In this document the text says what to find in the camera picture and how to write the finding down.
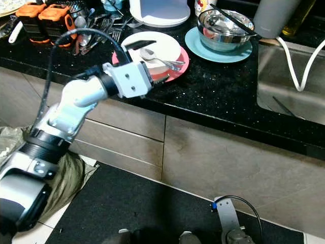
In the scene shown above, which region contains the pink plate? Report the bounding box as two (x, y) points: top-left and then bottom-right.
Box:
(112, 32), (190, 82)

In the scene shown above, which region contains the teal plate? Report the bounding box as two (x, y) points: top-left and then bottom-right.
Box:
(184, 26), (253, 64)

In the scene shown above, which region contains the white hose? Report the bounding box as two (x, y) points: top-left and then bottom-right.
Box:
(276, 37), (325, 92)

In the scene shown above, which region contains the grey robot foot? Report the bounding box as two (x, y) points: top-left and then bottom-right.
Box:
(116, 229), (131, 244)
(179, 231), (202, 244)

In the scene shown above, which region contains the steel cutlery heap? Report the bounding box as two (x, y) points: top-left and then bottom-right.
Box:
(71, 13), (130, 55)

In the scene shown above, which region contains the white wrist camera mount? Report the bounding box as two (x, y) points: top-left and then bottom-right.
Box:
(116, 61), (155, 99)
(213, 197), (240, 237)

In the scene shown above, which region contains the orange black battery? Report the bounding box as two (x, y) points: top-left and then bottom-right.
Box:
(38, 4), (77, 49)
(15, 3), (50, 45)

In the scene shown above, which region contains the grey green woven sack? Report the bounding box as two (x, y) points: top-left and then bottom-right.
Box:
(0, 127), (87, 224)

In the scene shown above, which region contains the white printed mug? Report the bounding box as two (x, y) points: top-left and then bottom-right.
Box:
(194, 0), (216, 17)

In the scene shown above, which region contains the steel bowl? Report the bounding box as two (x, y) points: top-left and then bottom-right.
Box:
(197, 9), (255, 51)

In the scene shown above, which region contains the blue mug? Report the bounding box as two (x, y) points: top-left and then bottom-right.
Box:
(101, 0), (125, 12)

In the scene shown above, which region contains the steel fork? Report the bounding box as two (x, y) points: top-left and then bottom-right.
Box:
(112, 20), (126, 44)

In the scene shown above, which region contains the black floor mat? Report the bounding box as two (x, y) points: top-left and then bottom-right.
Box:
(58, 163), (305, 244)

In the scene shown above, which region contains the grey robot left foot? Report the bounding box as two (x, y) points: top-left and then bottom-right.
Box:
(116, 229), (131, 244)

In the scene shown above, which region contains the white ceramic spoon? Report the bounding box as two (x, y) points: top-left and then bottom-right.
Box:
(8, 20), (24, 44)

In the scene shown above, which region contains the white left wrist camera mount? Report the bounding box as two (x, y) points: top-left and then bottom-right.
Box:
(116, 61), (155, 99)

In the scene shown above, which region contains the grey robot right foot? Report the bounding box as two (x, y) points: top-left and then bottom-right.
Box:
(179, 231), (202, 244)

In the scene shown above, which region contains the white stacked food container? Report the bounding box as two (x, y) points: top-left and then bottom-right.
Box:
(128, 0), (191, 28)

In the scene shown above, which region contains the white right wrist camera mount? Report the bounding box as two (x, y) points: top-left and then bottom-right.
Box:
(213, 197), (240, 237)

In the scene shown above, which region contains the steel sink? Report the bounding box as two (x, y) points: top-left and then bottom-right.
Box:
(256, 40), (325, 125)

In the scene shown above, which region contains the grey vacuum flask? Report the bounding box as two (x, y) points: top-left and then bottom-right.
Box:
(253, 0), (303, 39)

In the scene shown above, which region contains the white bowl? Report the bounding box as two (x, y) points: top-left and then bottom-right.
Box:
(121, 32), (182, 64)

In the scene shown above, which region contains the cream plate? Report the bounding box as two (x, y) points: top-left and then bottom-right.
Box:
(0, 0), (26, 16)

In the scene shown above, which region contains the yellow oil bottle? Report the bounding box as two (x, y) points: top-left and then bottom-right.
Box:
(282, 0), (318, 36)

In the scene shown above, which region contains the grey drawer front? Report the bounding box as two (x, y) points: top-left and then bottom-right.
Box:
(76, 152), (163, 182)
(25, 71), (167, 142)
(71, 132), (166, 168)

